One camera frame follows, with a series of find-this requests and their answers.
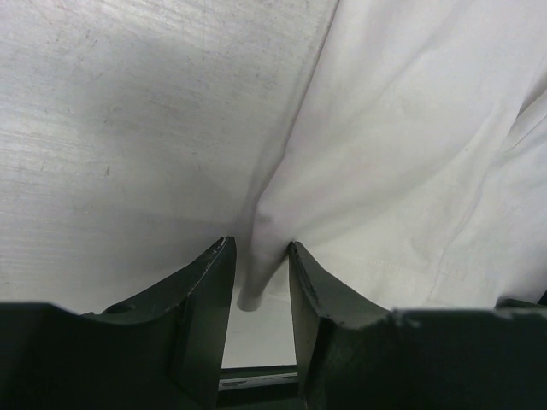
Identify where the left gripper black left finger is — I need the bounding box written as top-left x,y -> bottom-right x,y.
1,237 -> 236,409

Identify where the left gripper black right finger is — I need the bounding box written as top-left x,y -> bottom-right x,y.
288,243 -> 546,409

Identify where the white t-shirt red print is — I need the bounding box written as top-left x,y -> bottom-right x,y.
238,1 -> 546,311

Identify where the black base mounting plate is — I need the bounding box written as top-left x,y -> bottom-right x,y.
216,365 -> 305,410

